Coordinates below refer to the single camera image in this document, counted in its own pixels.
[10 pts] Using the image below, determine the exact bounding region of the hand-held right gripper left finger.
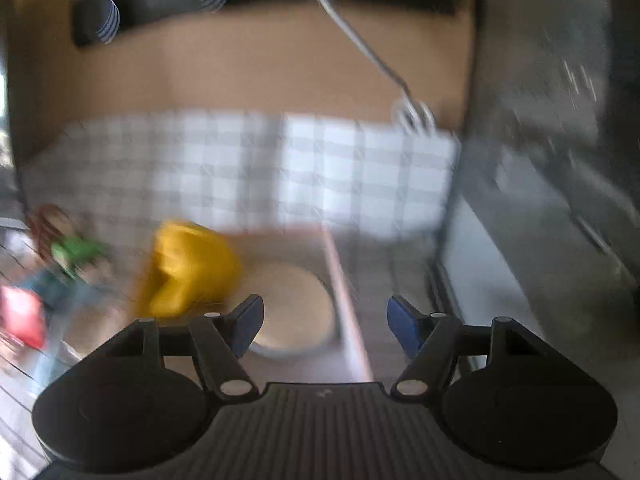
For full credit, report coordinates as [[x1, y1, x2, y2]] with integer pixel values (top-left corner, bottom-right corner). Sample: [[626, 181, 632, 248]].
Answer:
[[86, 294, 265, 402]]

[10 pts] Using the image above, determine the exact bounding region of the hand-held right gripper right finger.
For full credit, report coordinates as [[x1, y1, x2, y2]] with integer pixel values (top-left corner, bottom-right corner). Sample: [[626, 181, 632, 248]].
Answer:
[[387, 295, 567, 402]]

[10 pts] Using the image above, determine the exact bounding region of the pink storage box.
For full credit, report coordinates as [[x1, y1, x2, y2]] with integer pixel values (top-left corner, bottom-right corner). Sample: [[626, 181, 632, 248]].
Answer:
[[60, 227, 376, 386]]

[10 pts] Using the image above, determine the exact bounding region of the red soft pouch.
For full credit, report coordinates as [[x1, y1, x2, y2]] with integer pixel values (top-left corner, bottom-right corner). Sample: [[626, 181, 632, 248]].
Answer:
[[0, 285, 47, 352]]

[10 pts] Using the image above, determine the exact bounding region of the white round plate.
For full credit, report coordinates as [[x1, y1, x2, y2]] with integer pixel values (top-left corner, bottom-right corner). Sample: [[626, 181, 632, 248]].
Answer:
[[249, 262, 335, 359]]

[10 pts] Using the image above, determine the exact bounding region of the white checked bedsheet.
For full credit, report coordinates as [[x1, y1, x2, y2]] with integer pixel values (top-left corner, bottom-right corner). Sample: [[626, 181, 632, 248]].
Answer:
[[0, 109, 462, 480]]

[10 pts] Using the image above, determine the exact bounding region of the tan headboard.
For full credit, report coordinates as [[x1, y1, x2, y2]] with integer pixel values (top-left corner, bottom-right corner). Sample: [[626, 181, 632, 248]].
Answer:
[[12, 0, 477, 161]]

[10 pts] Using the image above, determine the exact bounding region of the dark grey cabinet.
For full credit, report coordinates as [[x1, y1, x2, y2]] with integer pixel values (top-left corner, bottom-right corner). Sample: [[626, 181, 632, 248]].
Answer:
[[431, 0, 640, 366]]

